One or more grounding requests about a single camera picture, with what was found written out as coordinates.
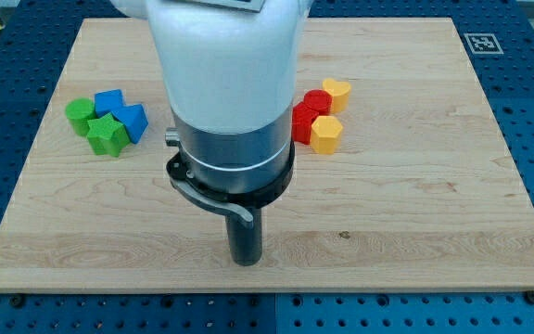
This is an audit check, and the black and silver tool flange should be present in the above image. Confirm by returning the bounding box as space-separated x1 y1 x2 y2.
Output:
165 107 295 228

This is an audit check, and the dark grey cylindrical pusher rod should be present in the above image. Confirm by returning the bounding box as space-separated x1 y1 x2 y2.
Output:
225 208 262 266

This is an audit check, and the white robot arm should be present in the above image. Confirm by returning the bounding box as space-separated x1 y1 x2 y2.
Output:
114 0 311 265

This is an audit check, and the red star block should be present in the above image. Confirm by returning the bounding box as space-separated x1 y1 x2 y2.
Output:
291 102 319 145

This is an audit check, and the green star block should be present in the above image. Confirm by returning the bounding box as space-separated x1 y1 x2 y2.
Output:
86 113 131 157

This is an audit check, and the yellow hexagon block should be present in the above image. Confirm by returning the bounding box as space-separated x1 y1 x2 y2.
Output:
310 116 343 155

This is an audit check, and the red cylinder block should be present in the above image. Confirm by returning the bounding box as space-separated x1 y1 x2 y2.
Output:
303 89 333 115

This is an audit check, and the blue triangle block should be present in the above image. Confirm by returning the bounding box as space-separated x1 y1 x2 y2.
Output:
110 104 148 144

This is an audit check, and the yellow heart block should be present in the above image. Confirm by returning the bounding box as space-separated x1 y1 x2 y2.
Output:
322 78 352 114

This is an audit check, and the blue cube block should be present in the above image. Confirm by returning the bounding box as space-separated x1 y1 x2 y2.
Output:
94 89 124 118

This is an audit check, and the green cylinder block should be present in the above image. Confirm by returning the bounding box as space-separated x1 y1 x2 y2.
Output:
65 97 96 136

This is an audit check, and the wooden board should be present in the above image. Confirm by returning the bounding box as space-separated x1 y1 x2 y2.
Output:
0 19 534 294

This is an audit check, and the white fiducial marker tag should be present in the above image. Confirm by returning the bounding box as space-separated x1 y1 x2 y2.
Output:
464 32 503 55

